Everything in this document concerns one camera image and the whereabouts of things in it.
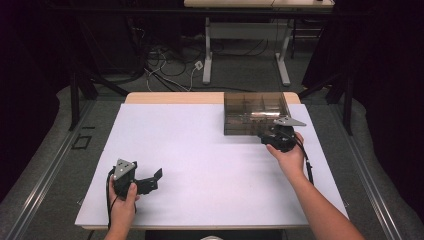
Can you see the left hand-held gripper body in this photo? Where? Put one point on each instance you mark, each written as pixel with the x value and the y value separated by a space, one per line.
pixel 122 180

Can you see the person's left hand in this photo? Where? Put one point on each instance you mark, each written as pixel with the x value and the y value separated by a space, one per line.
pixel 121 211

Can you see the dark curtain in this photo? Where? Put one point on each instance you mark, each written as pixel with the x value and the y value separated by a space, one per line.
pixel 386 100
pixel 26 83

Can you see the white table mat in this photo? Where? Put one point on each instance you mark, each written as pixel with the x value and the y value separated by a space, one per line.
pixel 200 160

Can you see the black metal stand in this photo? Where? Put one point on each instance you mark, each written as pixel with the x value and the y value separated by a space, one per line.
pixel 74 100
pixel 348 106

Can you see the smoky transparent drawer box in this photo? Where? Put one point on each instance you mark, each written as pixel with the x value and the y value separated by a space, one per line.
pixel 250 105

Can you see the person's white clothing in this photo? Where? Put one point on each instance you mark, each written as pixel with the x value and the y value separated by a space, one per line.
pixel 210 238

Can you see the white plug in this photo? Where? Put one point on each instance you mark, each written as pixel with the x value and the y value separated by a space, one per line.
pixel 198 65

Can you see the black metal frame bar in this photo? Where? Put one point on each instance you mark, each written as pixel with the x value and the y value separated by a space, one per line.
pixel 133 10

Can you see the person's right hand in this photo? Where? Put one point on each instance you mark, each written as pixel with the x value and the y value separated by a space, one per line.
pixel 293 160

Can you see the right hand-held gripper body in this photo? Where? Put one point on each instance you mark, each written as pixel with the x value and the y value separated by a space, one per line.
pixel 283 138

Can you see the metal floor rail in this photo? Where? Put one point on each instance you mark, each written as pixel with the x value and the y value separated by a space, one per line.
pixel 50 170
pixel 366 180

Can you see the white desk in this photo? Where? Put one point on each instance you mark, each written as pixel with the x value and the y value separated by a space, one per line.
pixel 207 50

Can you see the person's dark clothing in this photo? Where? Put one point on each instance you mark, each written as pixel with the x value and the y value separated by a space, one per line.
pixel 246 235

